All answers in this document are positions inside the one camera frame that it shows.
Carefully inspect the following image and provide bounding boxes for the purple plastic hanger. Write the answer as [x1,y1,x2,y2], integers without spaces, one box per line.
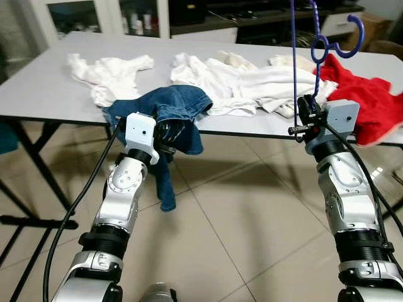
[291,0,366,120]

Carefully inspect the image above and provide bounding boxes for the dark shelf unit white drawers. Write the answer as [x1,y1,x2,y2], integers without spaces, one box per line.
[170,0,366,46]

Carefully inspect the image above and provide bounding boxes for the white table with black legs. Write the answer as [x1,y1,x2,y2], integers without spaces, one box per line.
[0,31,403,215]

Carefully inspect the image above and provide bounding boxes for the white glass cabinet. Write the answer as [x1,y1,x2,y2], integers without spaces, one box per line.
[25,0,171,42]

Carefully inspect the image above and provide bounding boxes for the tall cardboard box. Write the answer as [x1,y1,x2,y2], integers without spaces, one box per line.
[353,13,391,51]

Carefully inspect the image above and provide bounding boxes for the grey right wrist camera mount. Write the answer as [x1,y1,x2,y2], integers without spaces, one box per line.
[324,99,361,144]

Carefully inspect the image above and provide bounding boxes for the small white garment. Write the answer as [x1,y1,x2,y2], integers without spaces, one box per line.
[66,52,155,108]

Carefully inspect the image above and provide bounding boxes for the blue denim garment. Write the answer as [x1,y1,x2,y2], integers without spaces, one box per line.
[103,85,213,211]

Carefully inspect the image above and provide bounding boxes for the cream garment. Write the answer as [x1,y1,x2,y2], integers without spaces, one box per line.
[217,50,259,70]
[270,55,315,73]

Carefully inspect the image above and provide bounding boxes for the red shirt with white trim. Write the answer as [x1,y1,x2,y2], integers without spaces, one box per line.
[313,53,403,147]

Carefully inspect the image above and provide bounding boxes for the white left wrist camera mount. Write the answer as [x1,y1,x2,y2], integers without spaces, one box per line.
[124,112,158,165]

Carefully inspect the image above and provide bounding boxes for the large white garment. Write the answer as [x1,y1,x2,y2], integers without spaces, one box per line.
[170,52,338,117]

